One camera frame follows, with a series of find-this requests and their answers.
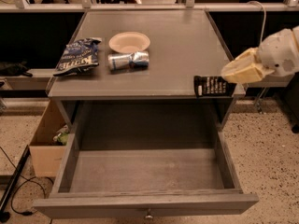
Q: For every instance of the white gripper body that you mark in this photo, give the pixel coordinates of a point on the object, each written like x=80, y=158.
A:
x=277, y=54

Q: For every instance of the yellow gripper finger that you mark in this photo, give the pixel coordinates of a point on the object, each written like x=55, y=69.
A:
x=245, y=58
x=236, y=72

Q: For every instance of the dark chocolate rxbar wrapper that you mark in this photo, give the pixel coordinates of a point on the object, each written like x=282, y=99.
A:
x=212, y=86

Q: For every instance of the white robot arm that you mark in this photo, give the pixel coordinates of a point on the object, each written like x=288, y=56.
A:
x=277, y=56

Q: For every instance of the metal drawer knob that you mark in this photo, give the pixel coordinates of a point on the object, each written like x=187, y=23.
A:
x=149, y=216

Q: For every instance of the open grey top drawer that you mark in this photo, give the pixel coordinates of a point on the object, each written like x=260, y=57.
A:
x=107, y=174

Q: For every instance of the silver blue drink can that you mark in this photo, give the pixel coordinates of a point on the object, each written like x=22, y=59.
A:
x=139, y=59

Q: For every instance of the beige paper bowl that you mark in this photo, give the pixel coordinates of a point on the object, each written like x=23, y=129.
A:
x=129, y=42

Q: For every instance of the blue kettle chips bag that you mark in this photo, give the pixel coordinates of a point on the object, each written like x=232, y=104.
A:
x=78, y=57

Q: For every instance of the green white trash in box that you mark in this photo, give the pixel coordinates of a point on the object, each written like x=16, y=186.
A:
x=61, y=136

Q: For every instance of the cardboard box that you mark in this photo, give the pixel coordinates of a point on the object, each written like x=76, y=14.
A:
x=45, y=153

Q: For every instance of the black floor bar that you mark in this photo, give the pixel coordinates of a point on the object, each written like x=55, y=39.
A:
x=10, y=181

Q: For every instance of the black object on ledge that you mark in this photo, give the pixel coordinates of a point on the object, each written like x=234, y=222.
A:
x=11, y=69

